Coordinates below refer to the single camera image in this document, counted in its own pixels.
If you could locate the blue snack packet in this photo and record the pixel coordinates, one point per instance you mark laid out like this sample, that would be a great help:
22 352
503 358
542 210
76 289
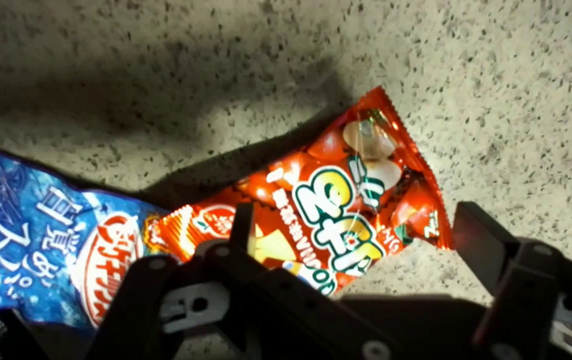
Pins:
65 250

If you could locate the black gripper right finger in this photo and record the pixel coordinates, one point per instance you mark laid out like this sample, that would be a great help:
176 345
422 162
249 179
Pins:
530 284

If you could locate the red snack packet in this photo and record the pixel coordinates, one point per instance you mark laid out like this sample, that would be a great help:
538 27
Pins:
331 209

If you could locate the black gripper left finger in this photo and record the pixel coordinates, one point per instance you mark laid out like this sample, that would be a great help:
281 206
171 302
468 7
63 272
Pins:
263 314

